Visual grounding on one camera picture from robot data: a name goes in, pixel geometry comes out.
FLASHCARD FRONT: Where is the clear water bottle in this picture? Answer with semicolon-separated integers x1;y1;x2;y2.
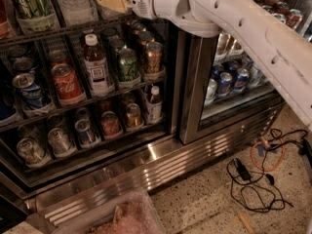
86;0;134;20
58;0;98;26

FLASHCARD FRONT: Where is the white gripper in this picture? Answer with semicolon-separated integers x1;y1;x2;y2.
96;0;157;20

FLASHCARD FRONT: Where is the green soda can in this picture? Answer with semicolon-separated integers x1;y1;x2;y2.
118;48;140;89

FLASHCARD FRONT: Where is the red Coca-Cola can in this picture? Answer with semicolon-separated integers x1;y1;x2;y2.
51;64;87;106

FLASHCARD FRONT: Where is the clear plastic bin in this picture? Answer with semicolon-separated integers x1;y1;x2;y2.
52;188;166;234

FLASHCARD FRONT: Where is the blue can bottom shelf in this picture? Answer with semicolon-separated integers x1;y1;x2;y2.
75;119;100;148

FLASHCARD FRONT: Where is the silver can bottom shelf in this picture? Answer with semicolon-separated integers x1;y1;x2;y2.
48;128;77;158

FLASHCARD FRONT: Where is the pink bubble wrap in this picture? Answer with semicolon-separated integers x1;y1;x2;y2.
88;199;163;234

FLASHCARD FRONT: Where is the orange extension cable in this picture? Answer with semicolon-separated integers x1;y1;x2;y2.
250;139;287;173

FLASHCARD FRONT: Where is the black power adapter cable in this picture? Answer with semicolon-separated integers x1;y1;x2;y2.
226;129;310;214

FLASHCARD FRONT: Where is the blue Pepsi can behind door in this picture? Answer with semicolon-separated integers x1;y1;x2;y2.
216;72;232;97

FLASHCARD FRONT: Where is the fridge glass door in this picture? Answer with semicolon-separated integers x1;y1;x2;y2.
180;37;285;142

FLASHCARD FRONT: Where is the blue Pepsi can middle shelf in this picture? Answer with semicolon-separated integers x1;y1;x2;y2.
12;73;55;118

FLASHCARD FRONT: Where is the iced tea bottle white cap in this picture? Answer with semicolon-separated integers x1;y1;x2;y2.
84;33;114;97

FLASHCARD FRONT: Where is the green-white can bottom left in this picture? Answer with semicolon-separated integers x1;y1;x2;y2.
17;137;51;168

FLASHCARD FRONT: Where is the tea bottle behind door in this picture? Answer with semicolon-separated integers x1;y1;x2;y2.
248;63;262;88

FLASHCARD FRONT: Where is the gold soda can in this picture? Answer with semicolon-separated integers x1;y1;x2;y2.
143;42;164;81

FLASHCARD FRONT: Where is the green tall can top shelf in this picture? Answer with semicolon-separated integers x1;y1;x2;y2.
12;0;59;35

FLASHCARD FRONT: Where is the gold can bottom shelf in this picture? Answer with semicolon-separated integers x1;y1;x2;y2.
126;103;143;131

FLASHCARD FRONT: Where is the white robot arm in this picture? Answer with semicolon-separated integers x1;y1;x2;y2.
129;0;312;128

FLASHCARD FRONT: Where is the stainless steel glass-door fridge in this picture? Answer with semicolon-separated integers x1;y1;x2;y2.
0;0;311;234

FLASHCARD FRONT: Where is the small tea bottle lower shelf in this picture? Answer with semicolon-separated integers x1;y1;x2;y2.
146;86;163;123

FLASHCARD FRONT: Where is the red can bottom shelf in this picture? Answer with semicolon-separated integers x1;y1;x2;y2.
100;111;123;139

